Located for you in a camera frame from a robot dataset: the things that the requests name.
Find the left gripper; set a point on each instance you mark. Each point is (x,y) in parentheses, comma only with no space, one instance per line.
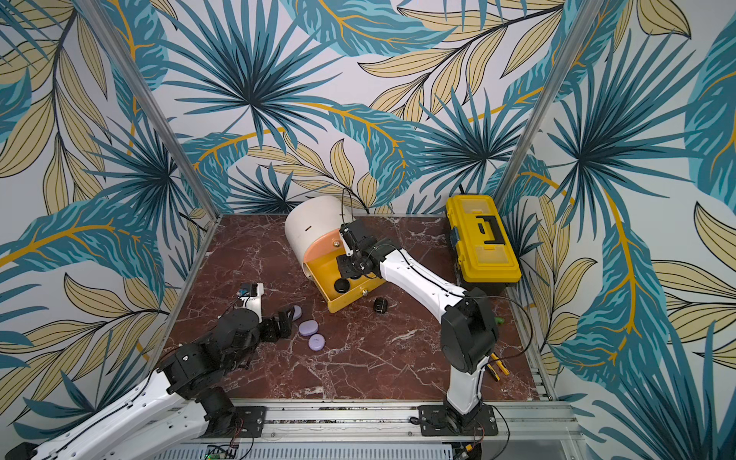
(285,322)

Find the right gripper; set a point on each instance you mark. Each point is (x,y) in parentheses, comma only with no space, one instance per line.
(351,264)

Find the orange top drawer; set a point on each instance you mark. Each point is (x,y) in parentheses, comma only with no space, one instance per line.
(323,246)

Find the black round earphone case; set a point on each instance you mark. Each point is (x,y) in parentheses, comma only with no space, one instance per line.
(342,285)
(351,273)

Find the yellow drawer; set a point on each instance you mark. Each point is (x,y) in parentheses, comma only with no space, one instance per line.
(325,271)

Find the white cylindrical drawer cabinet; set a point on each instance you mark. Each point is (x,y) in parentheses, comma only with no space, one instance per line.
(311,219)

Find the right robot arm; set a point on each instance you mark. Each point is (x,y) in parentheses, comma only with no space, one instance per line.
(469,332)

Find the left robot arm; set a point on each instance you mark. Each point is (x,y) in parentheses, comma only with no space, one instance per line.
(181,400)

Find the purple earphone case middle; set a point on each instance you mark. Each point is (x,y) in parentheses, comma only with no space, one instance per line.
(308,328)

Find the purple round earphone case lower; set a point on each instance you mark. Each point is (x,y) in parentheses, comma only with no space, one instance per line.
(316,342)

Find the yellow black toolbox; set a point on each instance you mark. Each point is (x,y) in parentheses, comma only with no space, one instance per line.
(482,249)

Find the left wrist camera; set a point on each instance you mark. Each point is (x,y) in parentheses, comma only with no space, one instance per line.
(250,298)

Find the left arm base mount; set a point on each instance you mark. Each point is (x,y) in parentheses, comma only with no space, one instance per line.
(239,421)

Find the aluminium front rail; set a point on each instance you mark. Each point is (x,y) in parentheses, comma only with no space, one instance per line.
(389,430)

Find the yellow handled pliers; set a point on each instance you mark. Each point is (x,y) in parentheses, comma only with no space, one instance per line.
(497,368)

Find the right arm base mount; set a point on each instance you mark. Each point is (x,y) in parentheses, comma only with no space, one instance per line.
(438,420)

